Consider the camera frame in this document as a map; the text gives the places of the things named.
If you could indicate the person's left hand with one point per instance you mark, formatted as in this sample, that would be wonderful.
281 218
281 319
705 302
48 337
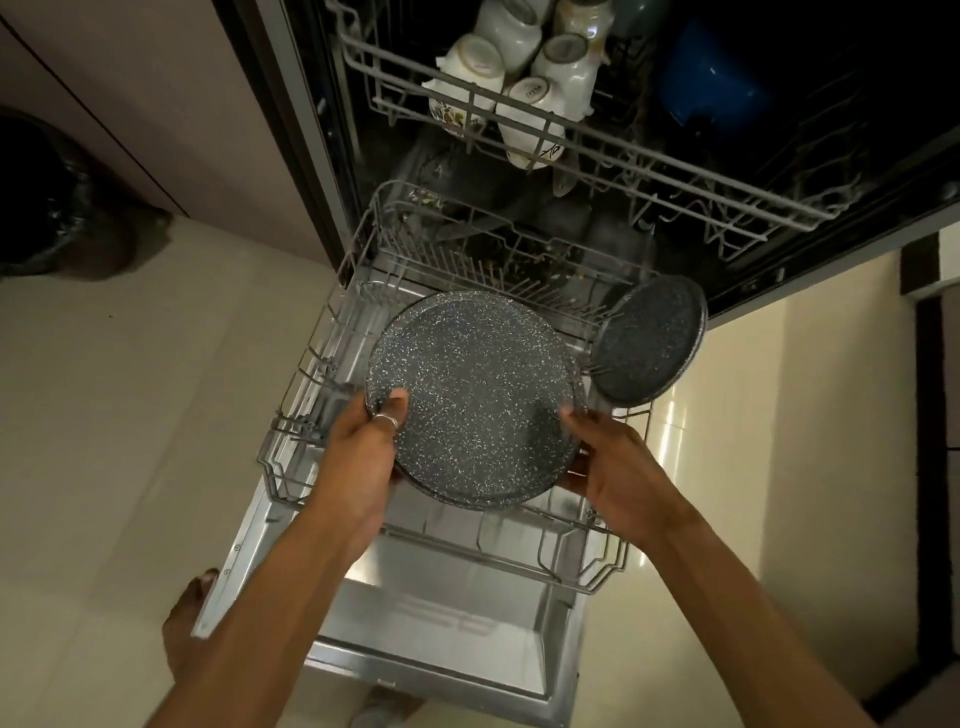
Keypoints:
349 472

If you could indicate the person's right hand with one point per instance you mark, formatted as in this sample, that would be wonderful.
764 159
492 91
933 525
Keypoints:
626 484

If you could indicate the person's left thumb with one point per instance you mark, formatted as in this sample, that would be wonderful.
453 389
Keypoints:
390 418

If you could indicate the person's right thumb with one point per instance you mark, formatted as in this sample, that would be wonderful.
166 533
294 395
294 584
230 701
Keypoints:
581 427

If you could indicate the large speckled grey plate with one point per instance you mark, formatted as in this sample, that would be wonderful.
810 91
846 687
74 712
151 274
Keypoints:
480 397

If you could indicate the person's right forearm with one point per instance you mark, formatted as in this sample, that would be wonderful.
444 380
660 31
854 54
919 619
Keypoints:
742 637

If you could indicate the person's left forearm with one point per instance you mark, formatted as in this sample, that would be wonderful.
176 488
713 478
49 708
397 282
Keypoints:
259 637

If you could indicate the small speckled grey plate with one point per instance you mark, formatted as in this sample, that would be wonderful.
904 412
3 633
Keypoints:
649 341

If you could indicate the stainless steel dishwasher door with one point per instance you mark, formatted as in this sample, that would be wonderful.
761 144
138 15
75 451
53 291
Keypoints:
450 622

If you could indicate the person's left foot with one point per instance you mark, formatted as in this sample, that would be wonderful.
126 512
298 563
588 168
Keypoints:
187 622

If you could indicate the white mug with dark print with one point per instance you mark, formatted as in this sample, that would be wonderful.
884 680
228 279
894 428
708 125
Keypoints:
529 120

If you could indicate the dishwasher body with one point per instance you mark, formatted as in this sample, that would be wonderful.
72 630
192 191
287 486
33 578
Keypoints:
300 112

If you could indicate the white mug with floral print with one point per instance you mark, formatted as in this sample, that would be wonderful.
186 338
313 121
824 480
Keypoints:
469 71

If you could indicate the plain white mug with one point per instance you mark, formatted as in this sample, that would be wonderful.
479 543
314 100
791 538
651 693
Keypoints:
589 19
570 71
506 30

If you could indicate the blue bowl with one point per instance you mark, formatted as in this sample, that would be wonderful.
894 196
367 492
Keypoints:
712 82

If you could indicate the black bin bag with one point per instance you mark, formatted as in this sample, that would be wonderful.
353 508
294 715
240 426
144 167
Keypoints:
52 195

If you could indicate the beige cabinet panel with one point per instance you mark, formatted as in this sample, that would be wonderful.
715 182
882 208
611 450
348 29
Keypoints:
150 90

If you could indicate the dark brown wooden frame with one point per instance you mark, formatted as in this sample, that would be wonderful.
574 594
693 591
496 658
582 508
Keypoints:
930 450

